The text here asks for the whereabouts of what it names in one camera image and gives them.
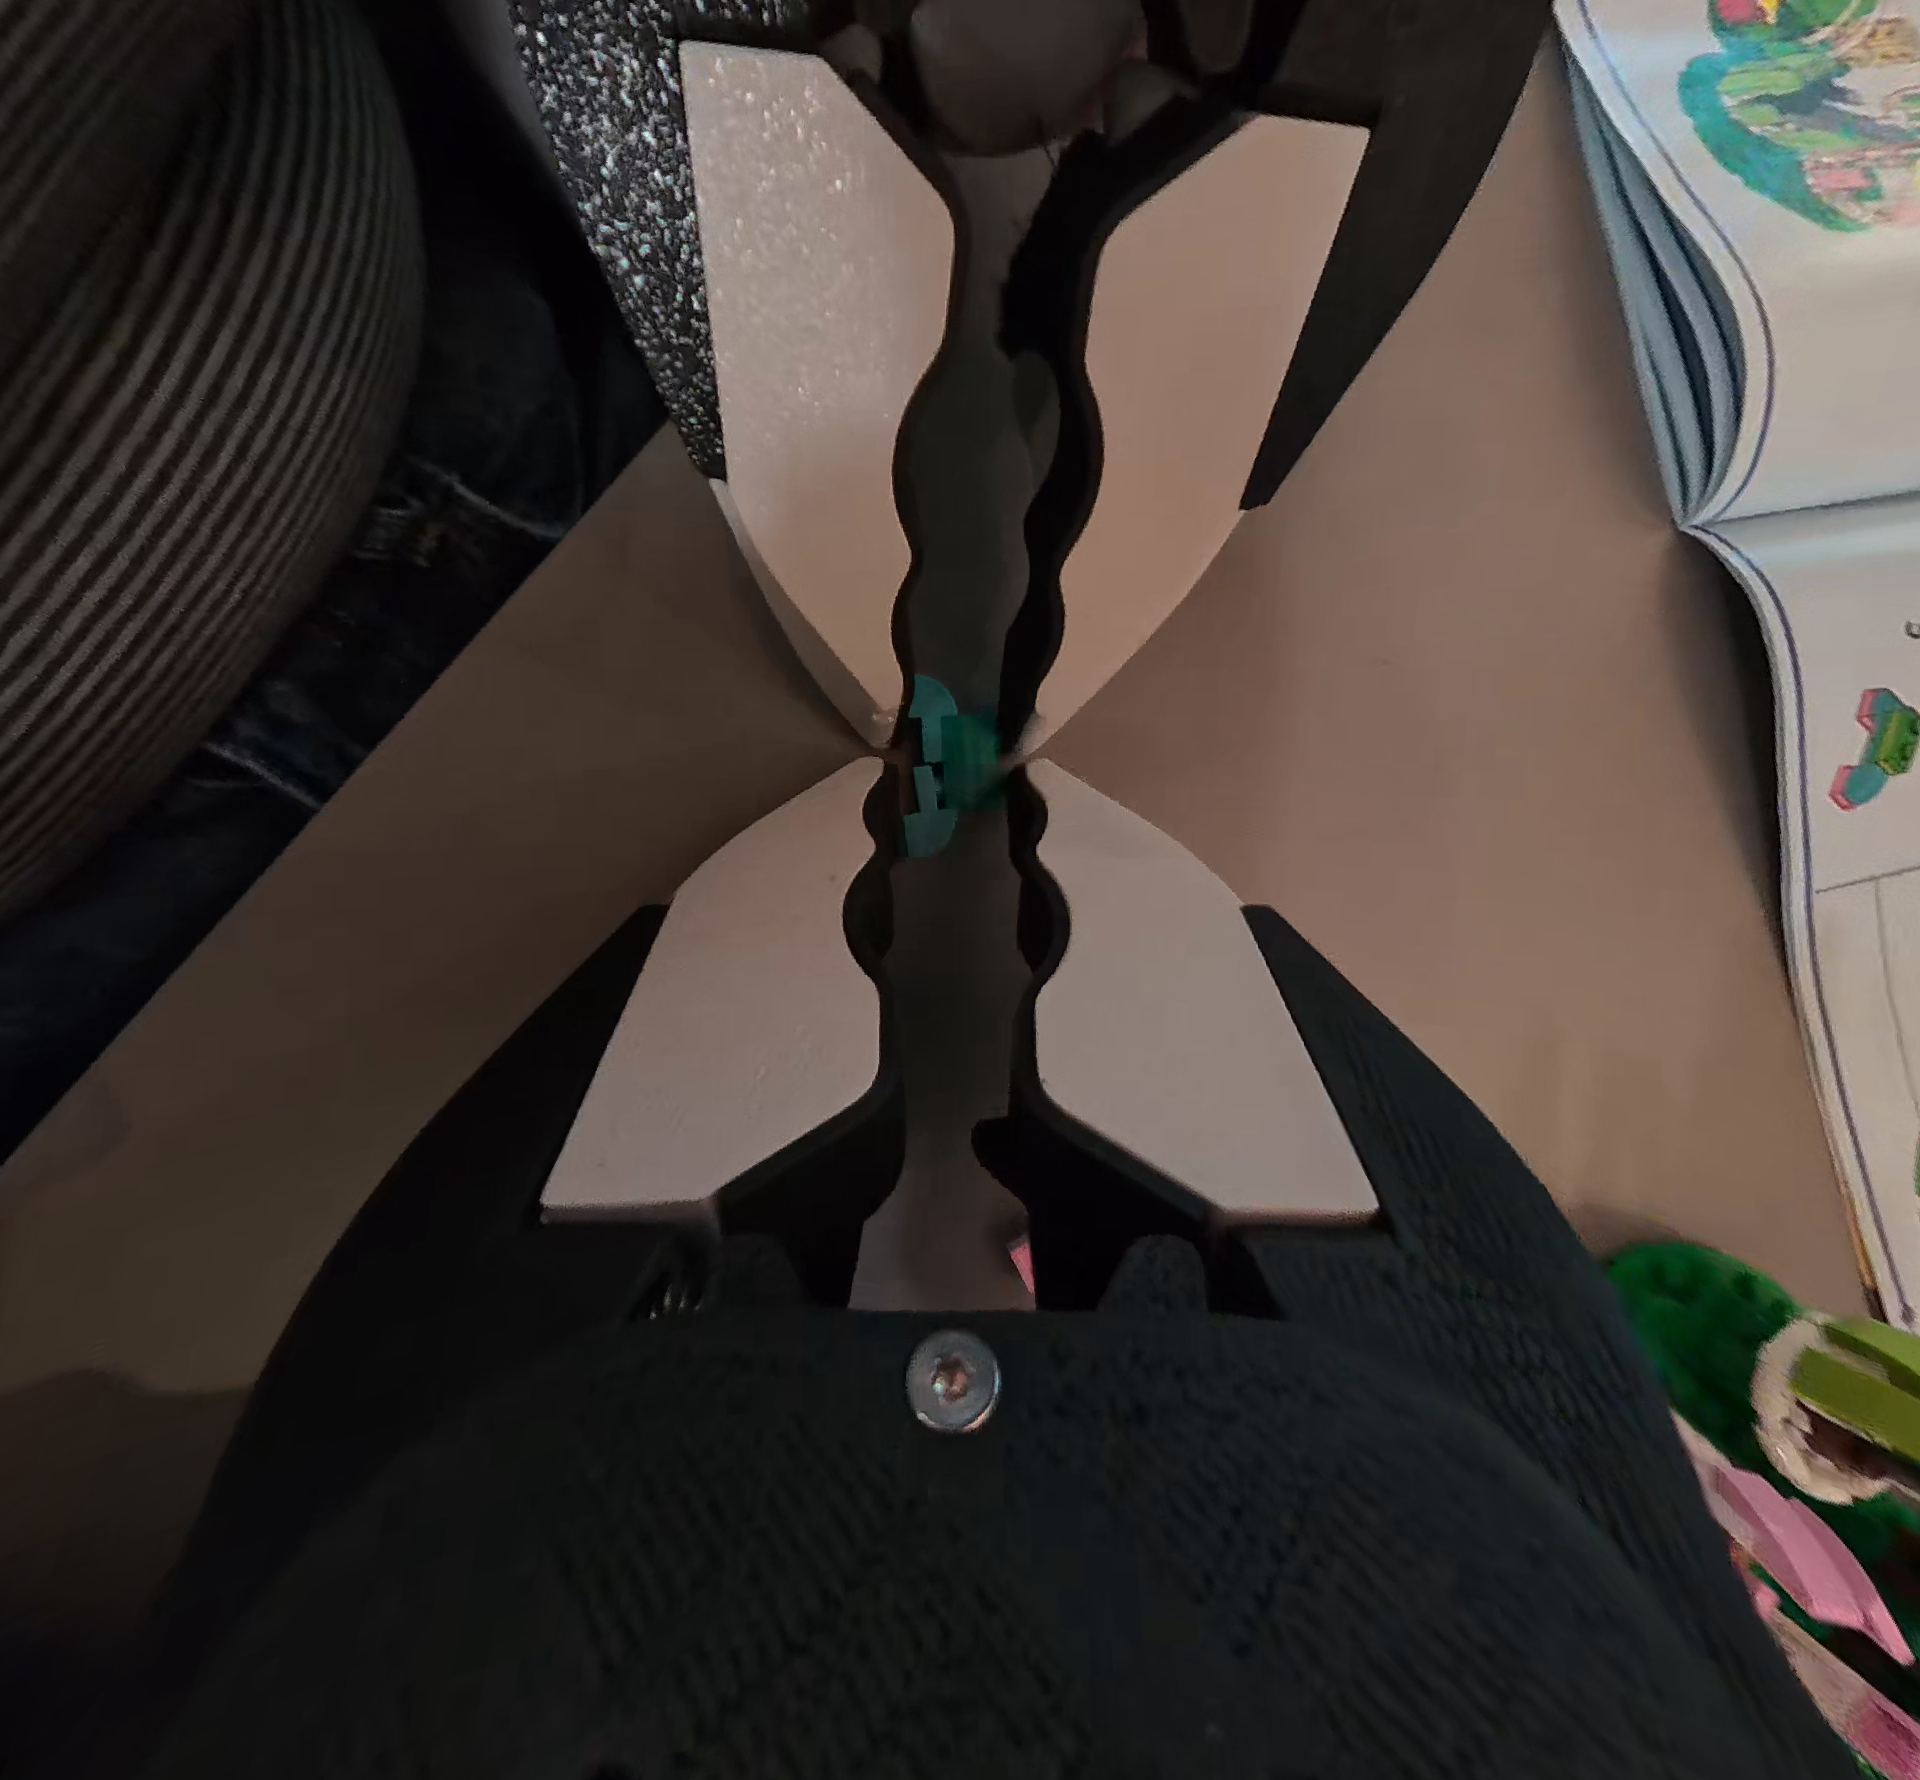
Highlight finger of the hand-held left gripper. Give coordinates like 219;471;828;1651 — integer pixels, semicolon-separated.
997;107;1379;762
678;40;976;759

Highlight green brick plant model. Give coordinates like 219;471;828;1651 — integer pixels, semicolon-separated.
1603;1241;1920;1780

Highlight person's torso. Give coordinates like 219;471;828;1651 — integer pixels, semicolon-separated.
0;0;428;913

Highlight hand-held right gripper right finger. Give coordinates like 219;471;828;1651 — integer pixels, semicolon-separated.
1005;755;1384;1235

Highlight brick instruction booklet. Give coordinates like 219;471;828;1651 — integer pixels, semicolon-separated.
1553;0;1920;1340

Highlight person's legs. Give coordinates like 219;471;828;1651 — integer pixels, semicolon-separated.
0;235;662;1167

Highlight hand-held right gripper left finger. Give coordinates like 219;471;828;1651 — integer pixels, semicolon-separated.
537;755;908;1235

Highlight teal green brick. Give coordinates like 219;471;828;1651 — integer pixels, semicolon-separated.
904;677;1003;810

